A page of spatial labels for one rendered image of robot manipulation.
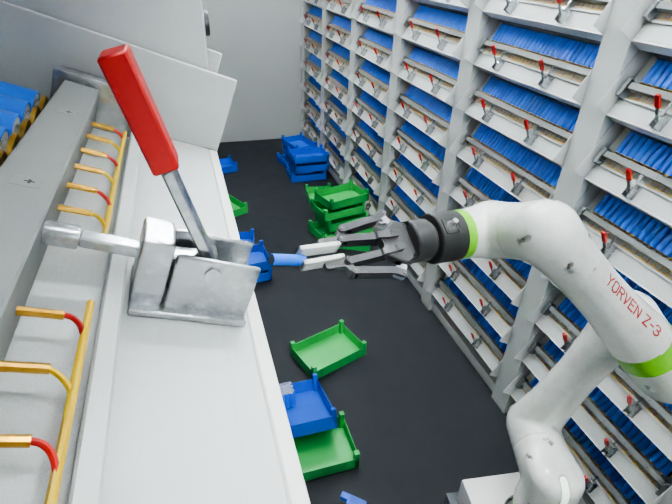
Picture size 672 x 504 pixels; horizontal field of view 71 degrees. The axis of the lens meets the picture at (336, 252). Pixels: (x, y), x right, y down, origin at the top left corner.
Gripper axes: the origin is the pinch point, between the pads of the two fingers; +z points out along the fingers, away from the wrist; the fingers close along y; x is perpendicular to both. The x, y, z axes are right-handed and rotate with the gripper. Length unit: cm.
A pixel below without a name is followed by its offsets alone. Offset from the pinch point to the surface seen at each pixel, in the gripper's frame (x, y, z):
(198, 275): -51, 22, 24
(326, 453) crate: 122, 30, -26
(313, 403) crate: 130, 10, -29
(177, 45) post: -44.1, 3.4, 22.2
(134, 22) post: -45, 3, 24
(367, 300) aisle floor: 163, -39, -83
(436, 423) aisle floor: 118, 31, -74
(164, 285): -50, 22, 25
